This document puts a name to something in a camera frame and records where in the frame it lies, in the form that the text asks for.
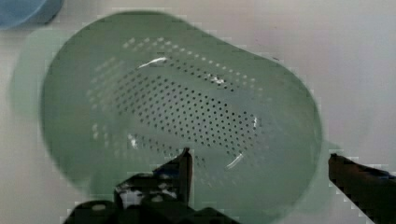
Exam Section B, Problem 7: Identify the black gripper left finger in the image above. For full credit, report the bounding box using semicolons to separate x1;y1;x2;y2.
113;147;192;207

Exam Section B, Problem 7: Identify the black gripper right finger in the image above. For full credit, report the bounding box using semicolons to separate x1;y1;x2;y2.
328;153;396;224

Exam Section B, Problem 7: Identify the green plastic strainer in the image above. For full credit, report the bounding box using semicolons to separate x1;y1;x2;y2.
40;11;330;224

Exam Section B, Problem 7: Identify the blue bowl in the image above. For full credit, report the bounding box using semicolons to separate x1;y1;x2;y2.
0;0;64;30

